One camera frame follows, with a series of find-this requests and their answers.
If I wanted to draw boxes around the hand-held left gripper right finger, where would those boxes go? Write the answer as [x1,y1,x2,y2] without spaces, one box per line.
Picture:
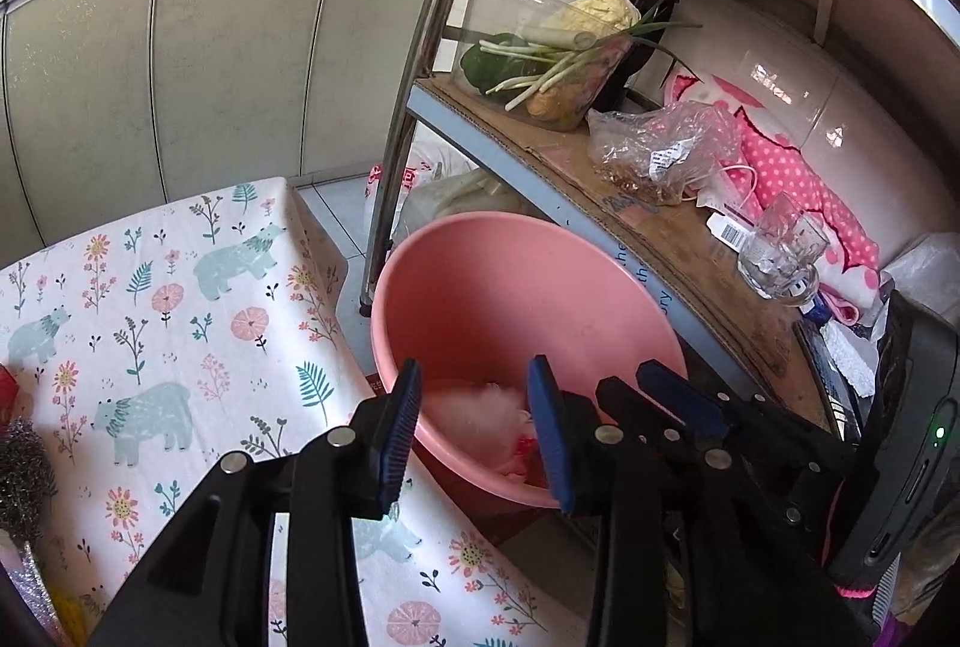
[525,354,863,647]

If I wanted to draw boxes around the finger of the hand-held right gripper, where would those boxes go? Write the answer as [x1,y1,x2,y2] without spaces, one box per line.
[596,377,706,449]
[636,360,856,475]

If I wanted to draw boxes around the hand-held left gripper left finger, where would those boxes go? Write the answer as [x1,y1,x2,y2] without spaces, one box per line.
[90,358,425,647]

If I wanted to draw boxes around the pink plastic basin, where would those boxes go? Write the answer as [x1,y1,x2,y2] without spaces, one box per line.
[371,212,689,511]

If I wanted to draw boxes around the silver bubble wrap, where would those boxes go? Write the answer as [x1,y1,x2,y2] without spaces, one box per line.
[0,538,53,625]

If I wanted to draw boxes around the translucent white plastic bag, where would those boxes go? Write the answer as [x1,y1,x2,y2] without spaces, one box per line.
[881,234,960,310]

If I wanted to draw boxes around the white barcode tag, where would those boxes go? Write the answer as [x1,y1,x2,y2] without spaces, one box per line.
[707,214,753,245]

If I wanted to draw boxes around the glass mug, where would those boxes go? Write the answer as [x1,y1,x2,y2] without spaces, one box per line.
[737,193,832,307]

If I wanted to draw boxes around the floral bear printed tablecloth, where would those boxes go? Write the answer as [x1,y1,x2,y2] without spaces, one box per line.
[0,176,593,647]

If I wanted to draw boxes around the pink polka dot blanket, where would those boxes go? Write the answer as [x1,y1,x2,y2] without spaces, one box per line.
[664,69,882,325]

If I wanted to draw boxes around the clear plastic bag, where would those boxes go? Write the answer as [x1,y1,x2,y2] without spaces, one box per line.
[586,101,743,207]

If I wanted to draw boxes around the cardboard shelf liner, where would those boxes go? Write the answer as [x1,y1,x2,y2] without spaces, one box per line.
[420,77,848,438]

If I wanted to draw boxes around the white plastic bag red print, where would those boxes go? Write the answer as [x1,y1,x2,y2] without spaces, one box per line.
[365,140,541,243]

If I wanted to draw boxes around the green onions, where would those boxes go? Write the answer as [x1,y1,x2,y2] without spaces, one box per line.
[480,17,702,112]

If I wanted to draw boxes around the steel wool scrubber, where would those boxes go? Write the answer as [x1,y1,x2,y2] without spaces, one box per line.
[0,418,59,543]

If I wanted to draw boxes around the dark green vegetable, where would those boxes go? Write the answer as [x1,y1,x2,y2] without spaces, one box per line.
[459,35,556,97]

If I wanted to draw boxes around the napa cabbage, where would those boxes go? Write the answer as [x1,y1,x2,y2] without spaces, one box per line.
[540,0,642,37]

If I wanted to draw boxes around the clear plastic container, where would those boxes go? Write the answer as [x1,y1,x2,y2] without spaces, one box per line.
[459,0,638,132]

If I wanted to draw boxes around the kitchen counter cabinets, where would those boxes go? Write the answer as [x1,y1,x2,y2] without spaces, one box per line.
[0,0,451,265]

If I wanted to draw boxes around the metal shelf rack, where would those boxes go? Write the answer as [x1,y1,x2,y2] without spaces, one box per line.
[360,0,960,543]

